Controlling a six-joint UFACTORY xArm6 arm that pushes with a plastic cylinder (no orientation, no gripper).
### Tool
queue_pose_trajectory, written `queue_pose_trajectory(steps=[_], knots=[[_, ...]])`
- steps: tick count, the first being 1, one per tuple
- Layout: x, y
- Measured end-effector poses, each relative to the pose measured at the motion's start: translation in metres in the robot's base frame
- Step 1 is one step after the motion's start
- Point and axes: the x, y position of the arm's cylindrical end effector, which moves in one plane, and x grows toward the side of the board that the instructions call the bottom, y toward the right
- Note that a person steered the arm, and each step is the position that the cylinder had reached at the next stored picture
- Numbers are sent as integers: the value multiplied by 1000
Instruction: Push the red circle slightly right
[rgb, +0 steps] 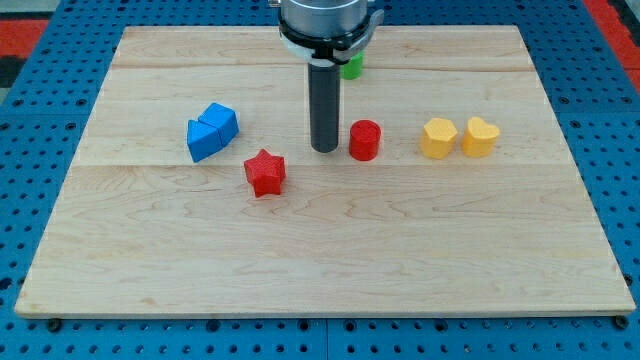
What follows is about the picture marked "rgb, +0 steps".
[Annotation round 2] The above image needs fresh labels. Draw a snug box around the red cylinder block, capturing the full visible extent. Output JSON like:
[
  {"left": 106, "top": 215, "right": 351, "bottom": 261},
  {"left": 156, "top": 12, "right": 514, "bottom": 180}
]
[{"left": 349, "top": 119, "right": 382, "bottom": 161}]

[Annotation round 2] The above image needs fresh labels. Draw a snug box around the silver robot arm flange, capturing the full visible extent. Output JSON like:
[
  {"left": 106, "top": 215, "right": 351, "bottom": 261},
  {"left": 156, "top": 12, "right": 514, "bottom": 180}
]
[{"left": 268, "top": 0, "right": 385, "bottom": 67}]

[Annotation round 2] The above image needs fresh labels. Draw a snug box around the red star block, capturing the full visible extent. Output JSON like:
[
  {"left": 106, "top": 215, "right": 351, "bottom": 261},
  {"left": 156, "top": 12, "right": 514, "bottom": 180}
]
[{"left": 244, "top": 149, "right": 286, "bottom": 197}]

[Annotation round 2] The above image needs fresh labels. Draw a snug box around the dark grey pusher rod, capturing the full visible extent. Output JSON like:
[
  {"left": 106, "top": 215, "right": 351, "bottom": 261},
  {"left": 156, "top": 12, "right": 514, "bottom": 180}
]
[{"left": 308, "top": 64, "right": 340, "bottom": 153}]

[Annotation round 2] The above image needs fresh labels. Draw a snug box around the blue cube block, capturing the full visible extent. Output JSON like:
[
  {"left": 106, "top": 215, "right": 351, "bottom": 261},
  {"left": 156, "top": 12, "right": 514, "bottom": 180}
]
[{"left": 197, "top": 103, "right": 239, "bottom": 147}]

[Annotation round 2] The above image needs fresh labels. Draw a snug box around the green block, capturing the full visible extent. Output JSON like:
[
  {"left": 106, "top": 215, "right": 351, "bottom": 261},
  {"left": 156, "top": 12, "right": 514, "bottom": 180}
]
[{"left": 340, "top": 51, "right": 364, "bottom": 80}]

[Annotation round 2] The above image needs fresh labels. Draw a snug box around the yellow hexagon block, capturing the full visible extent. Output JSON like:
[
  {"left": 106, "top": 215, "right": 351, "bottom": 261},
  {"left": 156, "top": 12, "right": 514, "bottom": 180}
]
[{"left": 419, "top": 118, "right": 458, "bottom": 159}]

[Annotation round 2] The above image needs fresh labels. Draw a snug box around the light wooden board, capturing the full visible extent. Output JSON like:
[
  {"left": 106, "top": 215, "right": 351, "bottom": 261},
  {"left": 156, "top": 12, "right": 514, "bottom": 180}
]
[{"left": 15, "top": 26, "right": 636, "bottom": 319}]

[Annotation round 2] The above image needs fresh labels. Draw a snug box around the blue triangle block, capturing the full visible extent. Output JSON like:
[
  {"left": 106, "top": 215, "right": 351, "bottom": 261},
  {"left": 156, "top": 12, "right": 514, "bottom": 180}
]
[{"left": 186, "top": 120, "right": 223, "bottom": 162}]

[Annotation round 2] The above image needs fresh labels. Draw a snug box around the yellow heart block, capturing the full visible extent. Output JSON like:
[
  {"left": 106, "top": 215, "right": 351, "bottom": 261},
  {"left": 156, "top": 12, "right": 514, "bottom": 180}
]
[{"left": 461, "top": 117, "right": 501, "bottom": 158}]

